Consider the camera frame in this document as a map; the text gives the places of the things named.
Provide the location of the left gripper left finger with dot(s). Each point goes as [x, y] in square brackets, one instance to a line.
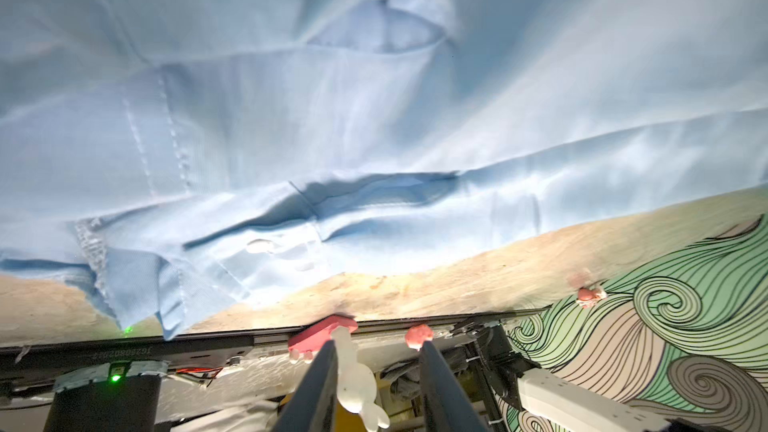
[312, 408]

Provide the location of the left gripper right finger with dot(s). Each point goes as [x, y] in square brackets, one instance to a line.
[446, 405]

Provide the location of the light blue long sleeve shirt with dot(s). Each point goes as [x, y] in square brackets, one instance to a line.
[172, 158]

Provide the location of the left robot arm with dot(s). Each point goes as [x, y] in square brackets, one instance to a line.
[129, 405]

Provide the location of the pink round toy right side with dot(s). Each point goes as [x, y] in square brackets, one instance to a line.
[588, 297]

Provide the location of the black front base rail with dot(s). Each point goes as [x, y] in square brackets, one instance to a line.
[31, 370]

